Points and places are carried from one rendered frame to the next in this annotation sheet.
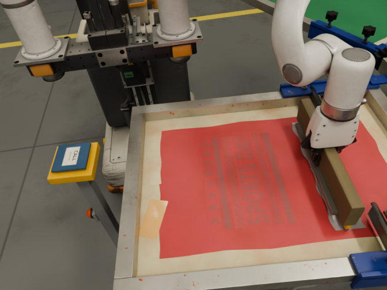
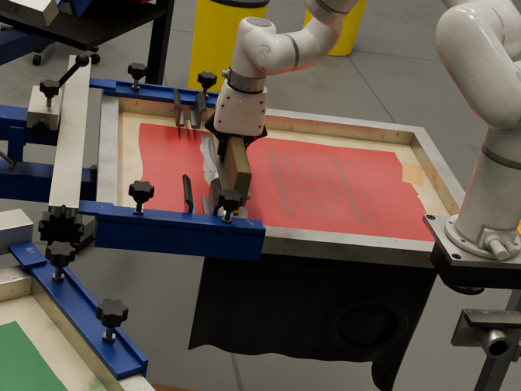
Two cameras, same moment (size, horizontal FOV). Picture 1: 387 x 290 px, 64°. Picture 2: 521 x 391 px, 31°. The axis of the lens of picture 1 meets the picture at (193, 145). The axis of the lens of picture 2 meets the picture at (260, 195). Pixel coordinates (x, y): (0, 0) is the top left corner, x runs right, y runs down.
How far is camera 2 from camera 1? 229 cm
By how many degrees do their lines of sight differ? 103
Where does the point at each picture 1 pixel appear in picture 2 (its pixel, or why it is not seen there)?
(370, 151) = (153, 176)
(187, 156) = (394, 212)
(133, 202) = (438, 167)
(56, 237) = not seen: outside the picture
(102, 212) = not seen: hidden behind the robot
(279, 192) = (279, 166)
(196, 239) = (364, 155)
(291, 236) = (273, 142)
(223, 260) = (336, 142)
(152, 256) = (401, 154)
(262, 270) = (305, 117)
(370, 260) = not seen: hidden behind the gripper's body
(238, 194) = (324, 173)
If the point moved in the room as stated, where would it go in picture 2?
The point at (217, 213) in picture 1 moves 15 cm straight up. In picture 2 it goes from (345, 165) to (361, 105)
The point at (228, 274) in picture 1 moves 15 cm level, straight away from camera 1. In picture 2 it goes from (334, 120) to (337, 147)
